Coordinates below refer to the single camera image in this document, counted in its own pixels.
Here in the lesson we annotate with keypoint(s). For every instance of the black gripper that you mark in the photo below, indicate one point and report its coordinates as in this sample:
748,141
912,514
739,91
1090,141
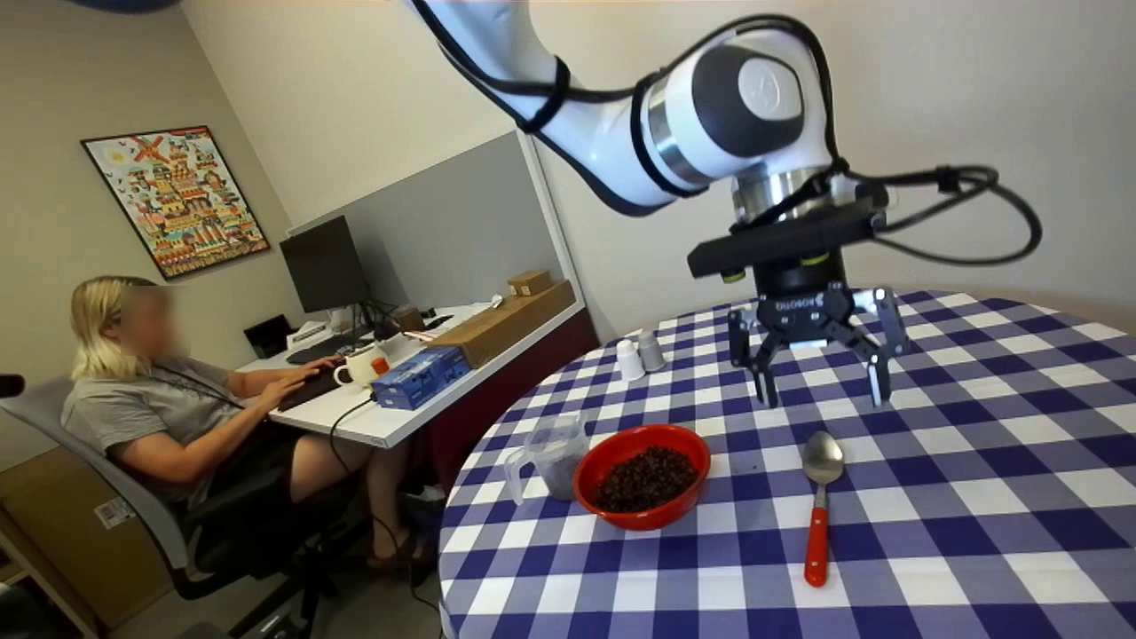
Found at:
815,304

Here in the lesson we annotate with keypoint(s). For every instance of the red handled metal spoon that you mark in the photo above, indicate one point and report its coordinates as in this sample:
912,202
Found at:
821,468

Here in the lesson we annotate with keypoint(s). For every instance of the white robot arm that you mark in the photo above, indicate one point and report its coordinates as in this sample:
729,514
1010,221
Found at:
748,104

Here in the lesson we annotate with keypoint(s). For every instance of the red plastic bowl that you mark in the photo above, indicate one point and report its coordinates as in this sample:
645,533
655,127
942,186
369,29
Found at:
645,476

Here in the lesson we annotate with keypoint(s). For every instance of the blue white checkered tablecloth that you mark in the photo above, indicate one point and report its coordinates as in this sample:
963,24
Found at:
989,497

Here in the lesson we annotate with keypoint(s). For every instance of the brown cardboard box on desk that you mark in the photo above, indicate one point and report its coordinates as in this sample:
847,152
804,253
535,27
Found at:
496,331

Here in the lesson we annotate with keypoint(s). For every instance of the blue box on desk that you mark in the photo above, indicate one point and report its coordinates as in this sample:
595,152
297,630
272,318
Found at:
421,378

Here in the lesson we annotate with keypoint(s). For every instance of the white desk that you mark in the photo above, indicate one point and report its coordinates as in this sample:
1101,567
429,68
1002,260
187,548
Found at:
466,405

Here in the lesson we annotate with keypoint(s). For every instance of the white mug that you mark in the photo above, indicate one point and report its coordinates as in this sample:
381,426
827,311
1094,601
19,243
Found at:
356,372

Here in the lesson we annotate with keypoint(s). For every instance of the black computer monitor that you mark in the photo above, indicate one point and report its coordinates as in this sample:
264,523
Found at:
323,266

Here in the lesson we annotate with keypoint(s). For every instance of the seated person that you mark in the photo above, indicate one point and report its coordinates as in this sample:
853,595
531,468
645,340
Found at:
196,431

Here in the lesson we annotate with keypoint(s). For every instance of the colourful framed wall picture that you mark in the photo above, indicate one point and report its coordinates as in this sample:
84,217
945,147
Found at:
180,195

